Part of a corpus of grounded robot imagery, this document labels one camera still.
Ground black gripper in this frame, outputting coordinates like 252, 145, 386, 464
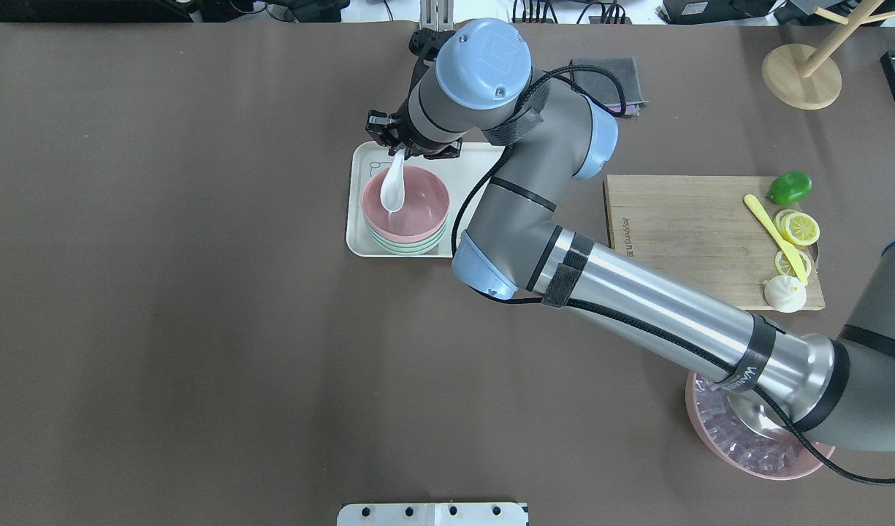
365, 110, 462, 160

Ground white ceramic spoon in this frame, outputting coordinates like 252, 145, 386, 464
379, 145, 406, 213

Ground small pink bowl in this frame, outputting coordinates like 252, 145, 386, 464
361, 166, 450, 243

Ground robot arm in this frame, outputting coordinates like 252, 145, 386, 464
366, 19, 895, 451

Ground front lemon slice stack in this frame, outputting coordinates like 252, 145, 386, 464
774, 209, 820, 246

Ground pink bowl with ice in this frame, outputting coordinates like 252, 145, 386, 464
685, 372, 823, 480

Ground cream rabbit tray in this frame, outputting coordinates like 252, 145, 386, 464
345, 141, 503, 259

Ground green stacked bowls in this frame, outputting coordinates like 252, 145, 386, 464
367, 222, 447, 256

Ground grey and purple cloth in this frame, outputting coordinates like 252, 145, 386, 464
568, 57, 647, 116

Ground wooden cutting board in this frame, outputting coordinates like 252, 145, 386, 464
603, 175, 826, 311

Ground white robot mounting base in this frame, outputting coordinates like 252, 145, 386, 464
336, 502, 530, 525

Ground green lime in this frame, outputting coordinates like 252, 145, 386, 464
767, 170, 812, 205

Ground lemon slice under knife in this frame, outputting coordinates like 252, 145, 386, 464
774, 251, 814, 278

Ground wooden cup rack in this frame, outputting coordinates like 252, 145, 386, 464
761, 1, 895, 110

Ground yellow plastic knife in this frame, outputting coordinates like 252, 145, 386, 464
742, 194, 809, 286

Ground white garlic bulb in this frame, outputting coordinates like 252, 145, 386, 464
762, 274, 807, 313

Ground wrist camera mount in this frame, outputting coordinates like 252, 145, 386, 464
409, 28, 456, 91

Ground aluminium frame post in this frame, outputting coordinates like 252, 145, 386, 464
419, 0, 454, 32

